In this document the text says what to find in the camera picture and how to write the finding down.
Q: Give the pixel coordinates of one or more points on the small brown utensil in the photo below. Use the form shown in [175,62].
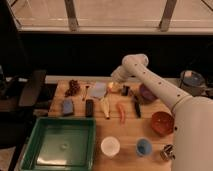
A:
[85,93]

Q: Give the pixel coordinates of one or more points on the red bowl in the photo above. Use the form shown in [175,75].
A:
[162,123]

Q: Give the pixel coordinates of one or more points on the light blue cloth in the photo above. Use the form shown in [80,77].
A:
[98,90]

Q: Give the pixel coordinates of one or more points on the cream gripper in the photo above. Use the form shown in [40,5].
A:
[119,74]

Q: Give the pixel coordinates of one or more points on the purple bowl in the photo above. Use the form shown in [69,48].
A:
[146,93]

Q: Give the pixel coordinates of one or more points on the dark red grapes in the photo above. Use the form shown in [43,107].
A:
[74,88]

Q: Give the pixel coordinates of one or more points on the red yellow apple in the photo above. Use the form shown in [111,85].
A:
[114,87]

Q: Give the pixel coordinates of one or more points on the blue cup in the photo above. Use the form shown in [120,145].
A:
[143,147]

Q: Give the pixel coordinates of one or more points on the black handled knife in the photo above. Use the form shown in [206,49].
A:
[136,104]

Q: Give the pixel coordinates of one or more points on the small black object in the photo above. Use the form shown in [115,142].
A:
[125,90]

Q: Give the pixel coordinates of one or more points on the grey bucket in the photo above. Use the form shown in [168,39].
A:
[192,82]

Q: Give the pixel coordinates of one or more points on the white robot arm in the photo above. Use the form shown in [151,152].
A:
[193,128]

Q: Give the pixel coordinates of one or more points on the green plastic bin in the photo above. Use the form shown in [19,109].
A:
[60,144]

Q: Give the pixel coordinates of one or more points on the blue sponge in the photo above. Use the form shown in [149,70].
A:
[67,107]

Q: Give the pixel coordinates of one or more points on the black office chair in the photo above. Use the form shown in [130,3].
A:
[20,87]

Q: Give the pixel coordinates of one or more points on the white cup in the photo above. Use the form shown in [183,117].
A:
[110,146]

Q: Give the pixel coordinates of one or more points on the yellow banana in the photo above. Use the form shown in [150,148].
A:
[105,107]

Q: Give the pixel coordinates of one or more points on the metal cup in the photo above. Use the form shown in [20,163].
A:
[167,152]

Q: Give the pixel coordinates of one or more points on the black rectangular block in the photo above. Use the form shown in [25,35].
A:
[89,108]

